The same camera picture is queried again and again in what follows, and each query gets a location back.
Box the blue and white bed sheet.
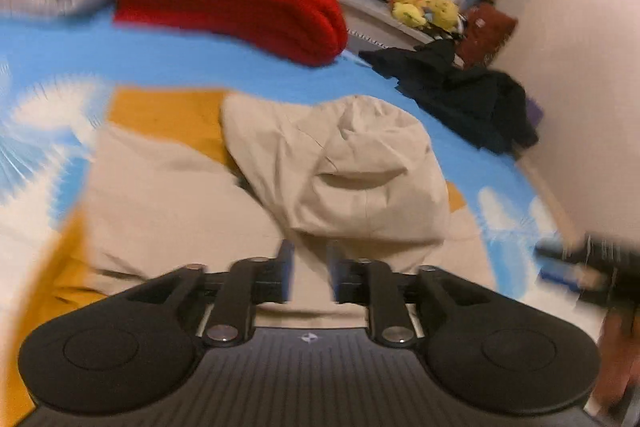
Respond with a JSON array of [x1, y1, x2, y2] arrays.
[[1, 12, 601, 334]]

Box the person's right hand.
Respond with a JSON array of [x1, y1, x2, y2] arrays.
[[592, 309, 639, 412]]

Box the black clothes pile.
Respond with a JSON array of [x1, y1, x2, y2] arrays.
[[359, 39, 538, 154]]

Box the yellow plush toys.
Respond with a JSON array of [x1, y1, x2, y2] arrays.
[[387, 0, 460, 34]]

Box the dark red plush cushion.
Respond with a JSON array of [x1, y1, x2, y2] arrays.
[[457, 2, 518, 69]]

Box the beige and mustard garment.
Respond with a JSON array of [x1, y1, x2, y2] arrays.
[[3, 88, 496, 425]]

